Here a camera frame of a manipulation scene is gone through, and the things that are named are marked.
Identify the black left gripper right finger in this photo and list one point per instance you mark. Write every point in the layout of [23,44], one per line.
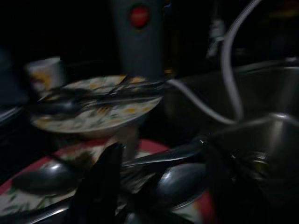
[224,186]

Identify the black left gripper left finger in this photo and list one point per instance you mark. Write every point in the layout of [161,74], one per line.
[98,186]

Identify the lemon pattern bowl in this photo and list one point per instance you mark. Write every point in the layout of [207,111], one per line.
[100,121]

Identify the pink rimmed patterned plate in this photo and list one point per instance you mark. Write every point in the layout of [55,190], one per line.
[18,203]

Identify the stainless steel sink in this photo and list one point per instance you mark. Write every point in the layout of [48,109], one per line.
[275,93]

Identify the white cartoon print cup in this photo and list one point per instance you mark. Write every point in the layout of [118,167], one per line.
[49,70]

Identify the grey water filter canister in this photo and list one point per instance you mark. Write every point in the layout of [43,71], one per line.
[140,51]

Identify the chrome faucet pipe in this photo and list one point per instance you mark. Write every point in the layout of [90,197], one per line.
[216,28]

